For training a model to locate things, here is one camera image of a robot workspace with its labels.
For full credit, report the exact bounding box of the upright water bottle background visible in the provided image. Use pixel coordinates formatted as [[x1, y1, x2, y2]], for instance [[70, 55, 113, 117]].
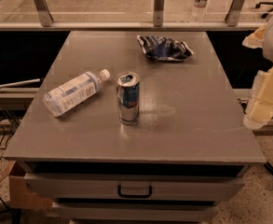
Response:
[[190, 0, 209, 26]]

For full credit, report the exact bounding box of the grey metal rod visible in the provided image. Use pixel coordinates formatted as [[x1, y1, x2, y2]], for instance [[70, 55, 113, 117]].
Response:
[[0, 78, 44, 89]]

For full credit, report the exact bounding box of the redbull can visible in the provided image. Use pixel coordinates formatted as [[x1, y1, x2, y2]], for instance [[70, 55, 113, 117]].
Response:
[[116, 71, 140, 124]]

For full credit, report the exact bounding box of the blue chip bag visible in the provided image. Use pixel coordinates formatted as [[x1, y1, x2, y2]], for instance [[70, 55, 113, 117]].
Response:
[[137, 35, 194, 62]]

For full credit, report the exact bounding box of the cardboard box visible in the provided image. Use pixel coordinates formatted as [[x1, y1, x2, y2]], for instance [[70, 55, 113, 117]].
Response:
[[0, 161, 52, 210]]

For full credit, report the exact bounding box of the metal railing frame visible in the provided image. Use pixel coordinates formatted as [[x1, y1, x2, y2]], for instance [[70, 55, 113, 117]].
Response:
[[0, 0, 267, 31]]

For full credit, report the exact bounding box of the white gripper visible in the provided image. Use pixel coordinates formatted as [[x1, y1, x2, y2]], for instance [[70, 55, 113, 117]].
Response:
[[242, 15, 273, 130]]

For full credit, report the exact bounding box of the black drawer handle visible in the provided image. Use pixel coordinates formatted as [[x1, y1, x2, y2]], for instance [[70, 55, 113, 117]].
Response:
[[117, 185, 153, 199]]

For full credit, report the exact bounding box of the grey cabinet with drawers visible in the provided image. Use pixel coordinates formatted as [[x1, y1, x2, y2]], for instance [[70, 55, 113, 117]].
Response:
[[5, 31, 265, 223]]

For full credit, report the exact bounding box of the clear plastic water bottle lying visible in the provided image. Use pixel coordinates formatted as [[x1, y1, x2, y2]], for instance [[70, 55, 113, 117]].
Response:
[[43, 69, 110, 117]]

